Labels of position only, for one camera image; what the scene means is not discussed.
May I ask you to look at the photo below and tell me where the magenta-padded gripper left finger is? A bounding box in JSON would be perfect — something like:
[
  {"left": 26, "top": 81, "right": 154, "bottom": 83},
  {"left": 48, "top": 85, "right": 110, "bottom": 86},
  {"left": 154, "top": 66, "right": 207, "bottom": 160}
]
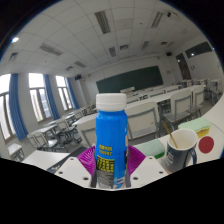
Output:
[{"left": 54, "top": 145, "right": 98, "bottom": 188}]

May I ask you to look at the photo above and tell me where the bright window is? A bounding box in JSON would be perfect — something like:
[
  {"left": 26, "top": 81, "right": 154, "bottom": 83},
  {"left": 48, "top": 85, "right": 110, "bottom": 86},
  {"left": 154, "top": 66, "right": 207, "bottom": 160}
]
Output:
[
  {"left": 27, "top": 72, "right": 53, "bottom": 123},
  {"left": 0, "top": 73, "right": 16, "bottom": 142},
  {"left": 54, "top": 75, "right": 75, "bottom": 112}
]

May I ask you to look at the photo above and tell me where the dark blue white-lined cup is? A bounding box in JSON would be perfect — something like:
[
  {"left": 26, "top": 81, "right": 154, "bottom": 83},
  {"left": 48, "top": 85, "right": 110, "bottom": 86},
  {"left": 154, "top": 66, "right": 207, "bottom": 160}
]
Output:
[{"left": 164, "top": 128, "right": 200, "bottom": 175}]

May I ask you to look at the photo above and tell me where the group of ceiling lights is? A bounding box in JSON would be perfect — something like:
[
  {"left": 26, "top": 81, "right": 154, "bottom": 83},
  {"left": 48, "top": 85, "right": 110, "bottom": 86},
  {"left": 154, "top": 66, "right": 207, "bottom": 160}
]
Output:
[{"left": 39, "top": 9, "right": 175, "bottom": 70}]

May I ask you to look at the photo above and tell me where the white lectern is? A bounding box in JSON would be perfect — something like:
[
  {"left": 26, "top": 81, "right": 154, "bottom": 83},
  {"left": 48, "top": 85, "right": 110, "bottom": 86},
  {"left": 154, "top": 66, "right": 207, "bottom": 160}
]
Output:
[{"left": 119, "top": 86, "right": 136, "bottom": 95}]

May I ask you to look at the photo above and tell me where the blue white-capped drink bottle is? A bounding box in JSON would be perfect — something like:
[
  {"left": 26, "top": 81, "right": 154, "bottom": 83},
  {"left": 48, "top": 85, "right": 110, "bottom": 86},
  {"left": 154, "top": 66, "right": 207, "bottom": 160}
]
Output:
[{"left": 94, "top": 92, "right": 130, "bottom": 191}]

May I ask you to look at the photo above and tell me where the green sponge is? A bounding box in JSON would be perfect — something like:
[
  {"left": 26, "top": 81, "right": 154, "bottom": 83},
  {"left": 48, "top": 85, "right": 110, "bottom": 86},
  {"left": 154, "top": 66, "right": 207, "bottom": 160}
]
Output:
[{"left": 133, "top": 138, "right": 167, "bottom": 161}]

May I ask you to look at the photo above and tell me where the dark wide wall window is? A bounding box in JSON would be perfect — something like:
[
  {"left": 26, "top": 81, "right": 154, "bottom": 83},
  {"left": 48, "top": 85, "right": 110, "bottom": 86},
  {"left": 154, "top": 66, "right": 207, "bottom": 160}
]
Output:
[{"left": 184, "top": 41, "right": 214, "bottom": 60}]

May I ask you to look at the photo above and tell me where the wooden stir stick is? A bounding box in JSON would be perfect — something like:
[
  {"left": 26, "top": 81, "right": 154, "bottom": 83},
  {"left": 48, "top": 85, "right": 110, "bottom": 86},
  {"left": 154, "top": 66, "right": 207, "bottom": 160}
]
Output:
[{"left": 162, "top": 122, "right": 176, "bottom": 150}]

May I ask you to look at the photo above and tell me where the dark green chalkboard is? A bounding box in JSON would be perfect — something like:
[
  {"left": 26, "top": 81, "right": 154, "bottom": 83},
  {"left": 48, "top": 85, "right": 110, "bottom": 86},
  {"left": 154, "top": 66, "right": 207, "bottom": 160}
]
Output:
[{"left": 95, "top": 65, "right": 165, "bottom": 95}]

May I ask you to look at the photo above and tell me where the dark door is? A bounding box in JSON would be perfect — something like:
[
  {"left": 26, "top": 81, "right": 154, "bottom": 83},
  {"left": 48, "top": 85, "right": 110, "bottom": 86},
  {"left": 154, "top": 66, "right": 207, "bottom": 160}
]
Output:
[{"left": 175, "top": 52, "right": 193, "bottom": 81}]

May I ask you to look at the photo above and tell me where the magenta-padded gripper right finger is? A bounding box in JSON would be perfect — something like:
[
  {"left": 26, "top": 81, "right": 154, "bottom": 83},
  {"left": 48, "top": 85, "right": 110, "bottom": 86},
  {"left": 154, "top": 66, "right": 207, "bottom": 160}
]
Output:
[{"left": 125, "top": 145, "right": 169, "bottom": 189}]

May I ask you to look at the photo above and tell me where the group of white classroom desks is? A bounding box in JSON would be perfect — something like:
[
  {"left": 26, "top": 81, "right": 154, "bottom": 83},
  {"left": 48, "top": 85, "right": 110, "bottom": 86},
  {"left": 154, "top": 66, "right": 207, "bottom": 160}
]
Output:
[{"left": 6, "top": 78, "right": 224, "bottom": 161}]

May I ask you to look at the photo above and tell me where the flat round red coaster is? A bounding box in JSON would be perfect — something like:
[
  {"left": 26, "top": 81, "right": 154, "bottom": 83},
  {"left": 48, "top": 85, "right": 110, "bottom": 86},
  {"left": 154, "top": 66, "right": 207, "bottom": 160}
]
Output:
[{"left": 197, "top": 135, "right": 216, "bottom": 155}]

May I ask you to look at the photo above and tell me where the group of white chairs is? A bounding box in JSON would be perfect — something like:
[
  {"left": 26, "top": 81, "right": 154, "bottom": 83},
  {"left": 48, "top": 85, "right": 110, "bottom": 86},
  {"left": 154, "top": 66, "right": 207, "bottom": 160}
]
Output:
[{"left": 26, "top": 78, "right": 223, "bottom": 151}]

